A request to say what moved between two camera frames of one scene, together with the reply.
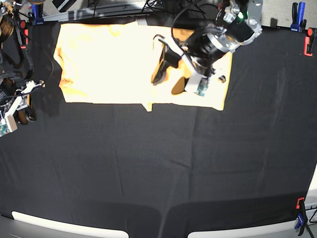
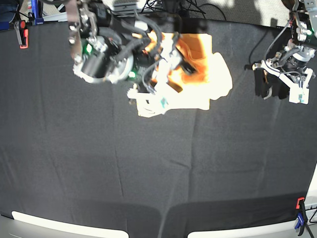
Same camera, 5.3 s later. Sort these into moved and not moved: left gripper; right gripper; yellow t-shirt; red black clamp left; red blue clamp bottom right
Moved: left gripper; right gripper; yellow t-shirt
Not moved: red black clamp left; red blue clamp bottom right
